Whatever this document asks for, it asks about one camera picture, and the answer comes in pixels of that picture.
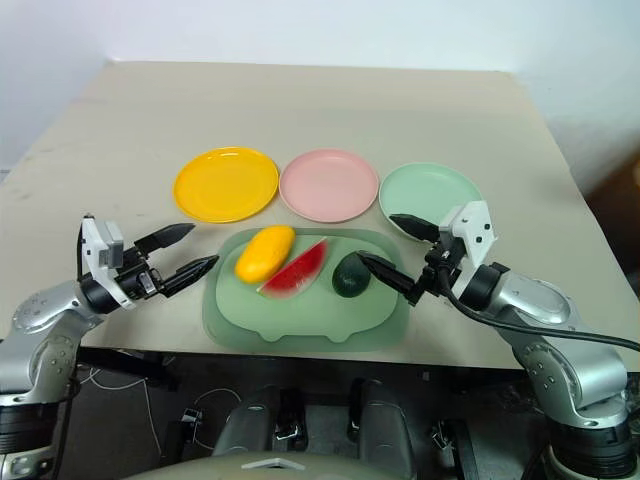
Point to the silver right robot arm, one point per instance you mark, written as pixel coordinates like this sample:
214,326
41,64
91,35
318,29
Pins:
565,360

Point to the light green round plate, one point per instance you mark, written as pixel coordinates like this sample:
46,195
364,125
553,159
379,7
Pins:
425,192

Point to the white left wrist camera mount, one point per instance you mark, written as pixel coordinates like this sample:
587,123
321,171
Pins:
100,250

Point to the yellow round plate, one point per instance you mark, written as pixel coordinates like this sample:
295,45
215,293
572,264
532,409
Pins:
225,184

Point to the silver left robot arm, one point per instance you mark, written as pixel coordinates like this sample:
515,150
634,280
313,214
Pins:
47,345

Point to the yellow mango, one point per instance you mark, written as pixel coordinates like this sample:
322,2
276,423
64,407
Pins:
265,253

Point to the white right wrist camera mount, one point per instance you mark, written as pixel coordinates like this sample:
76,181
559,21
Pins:
472,230

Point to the pink round plate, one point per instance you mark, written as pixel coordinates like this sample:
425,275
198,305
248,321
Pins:
328,184

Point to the dark green avocado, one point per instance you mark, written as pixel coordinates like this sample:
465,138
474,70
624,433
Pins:
349,280

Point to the red watermelon slice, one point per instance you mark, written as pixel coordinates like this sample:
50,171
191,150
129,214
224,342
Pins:
297,275

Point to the green translucent tray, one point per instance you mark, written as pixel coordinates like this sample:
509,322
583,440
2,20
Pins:
305,315

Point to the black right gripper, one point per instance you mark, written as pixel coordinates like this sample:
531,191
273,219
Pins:
437,270

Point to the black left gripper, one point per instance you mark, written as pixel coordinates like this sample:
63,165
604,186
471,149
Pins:
135,280

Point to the dark grey rounded robot leg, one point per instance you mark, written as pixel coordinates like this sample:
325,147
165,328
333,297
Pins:
260,420
382,425

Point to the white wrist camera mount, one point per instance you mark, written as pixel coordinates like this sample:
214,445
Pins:
472,230
100,250

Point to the black table frame bar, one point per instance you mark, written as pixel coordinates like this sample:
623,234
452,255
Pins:
130,367

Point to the grey rounded robot torso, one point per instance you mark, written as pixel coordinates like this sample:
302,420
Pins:
270,467

